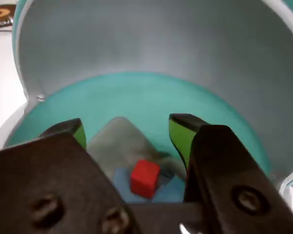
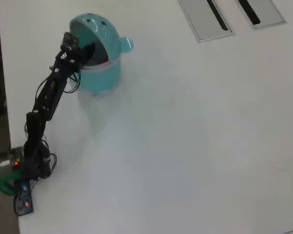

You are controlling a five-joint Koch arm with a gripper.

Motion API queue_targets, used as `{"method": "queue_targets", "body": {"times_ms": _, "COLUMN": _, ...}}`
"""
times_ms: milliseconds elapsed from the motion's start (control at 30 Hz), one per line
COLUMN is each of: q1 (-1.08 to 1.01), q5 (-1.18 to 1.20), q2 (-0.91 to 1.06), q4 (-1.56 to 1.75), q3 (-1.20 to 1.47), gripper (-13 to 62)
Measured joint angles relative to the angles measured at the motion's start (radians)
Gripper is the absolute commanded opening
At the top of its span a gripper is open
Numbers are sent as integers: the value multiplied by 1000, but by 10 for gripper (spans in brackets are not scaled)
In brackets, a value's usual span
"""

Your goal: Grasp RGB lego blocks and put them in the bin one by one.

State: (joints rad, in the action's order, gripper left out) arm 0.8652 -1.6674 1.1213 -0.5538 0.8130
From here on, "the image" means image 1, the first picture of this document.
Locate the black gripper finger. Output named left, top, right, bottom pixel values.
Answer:
left=0, top=118, right=137, bottom=234
left=169, top=113, right=293, bottom=234

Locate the red lego block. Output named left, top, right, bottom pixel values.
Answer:
left=130, top=159, right=161, bottom=197

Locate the grey liner inside bin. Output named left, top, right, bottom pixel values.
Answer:
left=87, top=117, right=186, bottom=182

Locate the teal whale-shaped bin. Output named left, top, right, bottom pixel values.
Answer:
left=7, top=0, right=293, bottom=204

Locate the black and gold box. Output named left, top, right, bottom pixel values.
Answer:
left=0, top=4, right=17, bottom=30

